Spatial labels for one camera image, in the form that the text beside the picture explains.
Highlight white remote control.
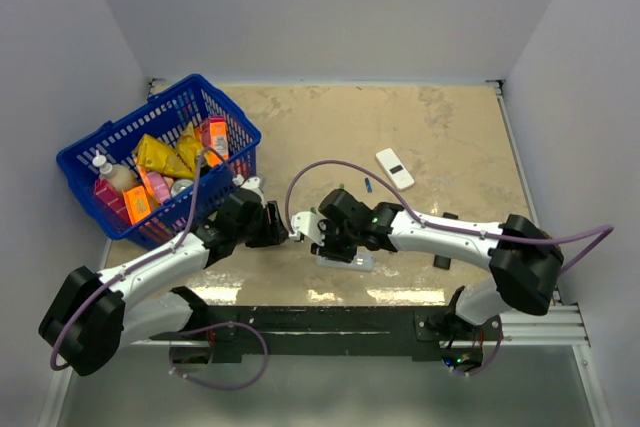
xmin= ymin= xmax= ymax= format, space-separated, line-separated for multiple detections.
xmin=316 ymin=252 xmax=374 ymax=273

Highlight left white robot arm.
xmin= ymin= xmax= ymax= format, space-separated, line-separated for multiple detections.
xmin=38 ymin=188 xmax=288 ymax=376

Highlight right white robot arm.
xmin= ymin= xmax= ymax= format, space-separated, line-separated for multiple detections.
xmin=295 ymin=189 xmax=564 ymax=340

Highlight white remote with display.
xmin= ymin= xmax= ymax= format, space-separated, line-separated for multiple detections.
xmin=375 ymin=148 xmax=415 ymax=191

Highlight black remote control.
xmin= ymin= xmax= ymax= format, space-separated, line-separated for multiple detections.
xmin=433 ymin=255 xmax=451 ymax=270

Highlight silver can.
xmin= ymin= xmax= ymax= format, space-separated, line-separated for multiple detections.
xmin=170 ymin=179 xmax=193 ymax=197

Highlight yellow snack bag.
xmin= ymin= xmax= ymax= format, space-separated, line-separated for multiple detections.
xmin=134 ymin=134 xmax=194 ymax=179
xmin=175 ymin=123 xmax=204 ymax=174

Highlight orange juice carton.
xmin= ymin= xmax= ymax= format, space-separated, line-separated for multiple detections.
xmin=203 ymin=116 xmax=229 ymax=160

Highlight pink round container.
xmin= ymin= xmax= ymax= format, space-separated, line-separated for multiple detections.
xmin=147 ymin=171 xmax=171 ymax=204

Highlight small orange box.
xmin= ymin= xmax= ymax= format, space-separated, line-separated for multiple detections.
xmin=123 ymin=186 xmax=152 ymax=225

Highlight blue plastic shopping basket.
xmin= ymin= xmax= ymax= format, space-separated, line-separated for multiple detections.
xmin=56 ymin=74 xmax=261 ymax=250

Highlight soap pump bottle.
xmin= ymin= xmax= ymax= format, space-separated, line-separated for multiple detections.
xmin=92 ymin=152 xmax=138 ymax=194

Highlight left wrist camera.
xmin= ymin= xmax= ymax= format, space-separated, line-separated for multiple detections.
xmin=233 ymin=174 xmax=264 ymax=199

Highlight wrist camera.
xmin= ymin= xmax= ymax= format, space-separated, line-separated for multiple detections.
xmin=233 ymin=174 xmax=264 ymax=199
xmin=289 ymin=211 xmax=325 ymax=246

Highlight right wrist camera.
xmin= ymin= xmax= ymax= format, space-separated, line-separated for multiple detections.
xmin=289 ymin=211 xmax=325 ymax=246

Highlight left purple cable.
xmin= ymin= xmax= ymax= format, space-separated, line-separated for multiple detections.
xmin=49 ymin=147 xmax=246 ymax=372

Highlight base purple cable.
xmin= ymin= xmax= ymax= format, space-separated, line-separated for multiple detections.
xmin=168 ymin=316 xmax=275 ymax=391

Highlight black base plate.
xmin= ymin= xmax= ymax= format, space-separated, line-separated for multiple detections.
xmin=152 ymin=306 xmax=501 ymax=365

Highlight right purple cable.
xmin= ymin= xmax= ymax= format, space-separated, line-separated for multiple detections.
xmin=284 ymin=160 xmax=615 ymax=278

